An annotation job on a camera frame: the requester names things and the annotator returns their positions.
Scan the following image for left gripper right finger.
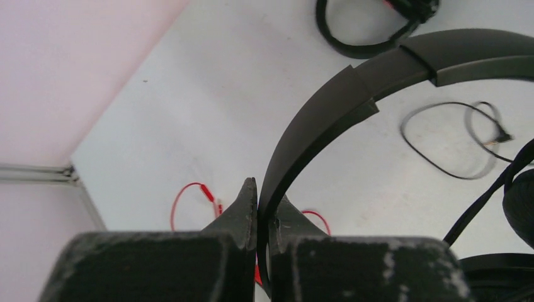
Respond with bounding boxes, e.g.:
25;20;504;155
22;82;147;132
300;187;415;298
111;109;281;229
268;198;473;301

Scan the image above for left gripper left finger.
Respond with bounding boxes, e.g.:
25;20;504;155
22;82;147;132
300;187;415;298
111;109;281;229
39;177;258;301

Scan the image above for small black foam headphones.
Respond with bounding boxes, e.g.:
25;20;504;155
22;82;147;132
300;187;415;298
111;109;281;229
258;28;533;296

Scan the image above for black headset with microphone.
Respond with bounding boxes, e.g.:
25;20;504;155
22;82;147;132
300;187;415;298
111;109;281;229
315;0;441;59

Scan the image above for red headphones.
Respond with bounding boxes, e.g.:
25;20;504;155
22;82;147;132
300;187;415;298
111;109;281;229
169;182;332;289

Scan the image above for left aluminium corner post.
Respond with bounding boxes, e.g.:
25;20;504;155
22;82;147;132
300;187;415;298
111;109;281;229
1;163;107;231

